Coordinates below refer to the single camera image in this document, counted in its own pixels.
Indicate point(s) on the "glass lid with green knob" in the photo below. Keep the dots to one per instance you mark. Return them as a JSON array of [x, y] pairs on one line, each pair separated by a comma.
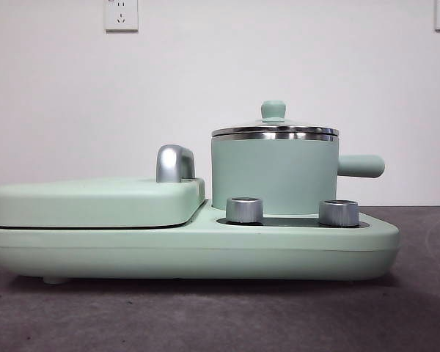
[[273, 110]]

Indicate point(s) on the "green breakfast machine base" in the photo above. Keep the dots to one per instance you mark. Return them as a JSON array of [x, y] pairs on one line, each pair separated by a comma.
[[242, 253]]

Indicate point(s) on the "silver control knob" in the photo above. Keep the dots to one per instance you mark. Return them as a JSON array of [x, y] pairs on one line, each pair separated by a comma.
[[339, 212], [243, 210]]

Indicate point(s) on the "green griddle cover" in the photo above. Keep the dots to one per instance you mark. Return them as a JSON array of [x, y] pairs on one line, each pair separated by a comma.
[[95, 203]]

